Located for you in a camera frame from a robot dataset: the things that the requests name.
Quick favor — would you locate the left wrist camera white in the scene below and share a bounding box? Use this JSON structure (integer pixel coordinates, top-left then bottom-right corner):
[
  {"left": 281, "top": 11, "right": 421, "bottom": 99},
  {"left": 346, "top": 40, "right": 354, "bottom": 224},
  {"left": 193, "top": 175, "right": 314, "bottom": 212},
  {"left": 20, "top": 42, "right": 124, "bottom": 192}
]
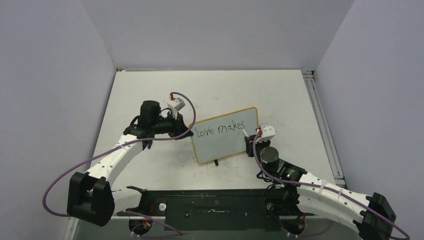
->
[{"left": 167, "top": 97, "right": 186, "bottom": 119}]

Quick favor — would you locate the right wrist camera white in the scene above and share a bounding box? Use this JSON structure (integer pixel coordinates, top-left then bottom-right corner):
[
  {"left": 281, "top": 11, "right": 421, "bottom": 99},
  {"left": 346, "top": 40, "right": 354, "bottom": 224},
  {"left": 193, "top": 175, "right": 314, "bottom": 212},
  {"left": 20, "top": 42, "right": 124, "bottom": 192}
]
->
[{"left": 257, "top": 123, "right": 276, "bottom": 142}]

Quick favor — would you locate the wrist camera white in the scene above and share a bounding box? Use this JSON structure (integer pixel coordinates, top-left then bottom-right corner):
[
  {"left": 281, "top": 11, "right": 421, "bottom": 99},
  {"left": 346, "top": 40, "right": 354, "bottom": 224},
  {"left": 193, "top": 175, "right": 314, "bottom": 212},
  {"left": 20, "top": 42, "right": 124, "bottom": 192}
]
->
[
  {"left": 167, "top": 97, "right": 186, "bottom": 119},
  {"left": 257, "top": 123, "right": 276, "bottom": 142}
]

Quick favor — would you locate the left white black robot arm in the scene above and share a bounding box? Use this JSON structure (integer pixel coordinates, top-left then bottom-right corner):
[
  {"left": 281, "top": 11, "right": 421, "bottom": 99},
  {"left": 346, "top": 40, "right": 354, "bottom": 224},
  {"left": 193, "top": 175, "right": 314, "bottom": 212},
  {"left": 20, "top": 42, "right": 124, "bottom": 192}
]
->
[{"left": 66, "top": 98, "right": 193, "bottom": 227}]

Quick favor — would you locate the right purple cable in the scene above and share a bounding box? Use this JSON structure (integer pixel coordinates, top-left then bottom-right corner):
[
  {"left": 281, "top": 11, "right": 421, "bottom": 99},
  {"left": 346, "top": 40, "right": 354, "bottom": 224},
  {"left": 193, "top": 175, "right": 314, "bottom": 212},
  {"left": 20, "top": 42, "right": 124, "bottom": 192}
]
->
[{"left": 252, "top": 132, "right": 412, "bottom": 240}]

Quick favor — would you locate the yellow framed small whiteboard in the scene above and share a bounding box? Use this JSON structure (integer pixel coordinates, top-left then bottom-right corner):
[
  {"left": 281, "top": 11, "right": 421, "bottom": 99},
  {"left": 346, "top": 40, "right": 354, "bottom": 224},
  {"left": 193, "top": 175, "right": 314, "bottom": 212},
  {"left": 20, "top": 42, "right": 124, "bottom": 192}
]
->
[{"left": 189, "top": 107, "right": 258, "bottom": 165}]

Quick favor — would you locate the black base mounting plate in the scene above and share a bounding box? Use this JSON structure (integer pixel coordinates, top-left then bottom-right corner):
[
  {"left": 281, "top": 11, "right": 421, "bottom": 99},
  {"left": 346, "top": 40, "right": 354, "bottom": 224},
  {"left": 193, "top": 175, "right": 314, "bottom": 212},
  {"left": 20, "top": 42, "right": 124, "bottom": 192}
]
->
[{"left": 133, "top": 186, "right": 307, "bottom": 232}]

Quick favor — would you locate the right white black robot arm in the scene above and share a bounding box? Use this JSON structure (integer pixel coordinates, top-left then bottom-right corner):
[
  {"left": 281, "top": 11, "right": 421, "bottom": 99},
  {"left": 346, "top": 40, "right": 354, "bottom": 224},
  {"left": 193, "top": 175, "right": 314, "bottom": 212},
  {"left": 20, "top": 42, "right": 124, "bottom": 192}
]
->
[{"left": 180, "top": 123, "right": 397, "bottom": 240}]

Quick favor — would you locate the aluminium rail right side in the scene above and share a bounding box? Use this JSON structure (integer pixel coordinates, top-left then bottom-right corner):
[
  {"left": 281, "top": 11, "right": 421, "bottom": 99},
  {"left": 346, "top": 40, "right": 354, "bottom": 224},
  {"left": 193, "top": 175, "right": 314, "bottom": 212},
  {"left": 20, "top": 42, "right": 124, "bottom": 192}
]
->
[{"left": 302, "top": 70, "right": 347, "bottom": 188}]

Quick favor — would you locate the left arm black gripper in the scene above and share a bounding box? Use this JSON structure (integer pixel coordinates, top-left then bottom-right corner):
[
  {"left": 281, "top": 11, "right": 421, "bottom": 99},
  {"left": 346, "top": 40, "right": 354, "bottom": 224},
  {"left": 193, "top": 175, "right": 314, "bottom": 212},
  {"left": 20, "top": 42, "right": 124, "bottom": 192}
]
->
[{"left": 151, "top": 111, "right": 193, "bottom": 141}]

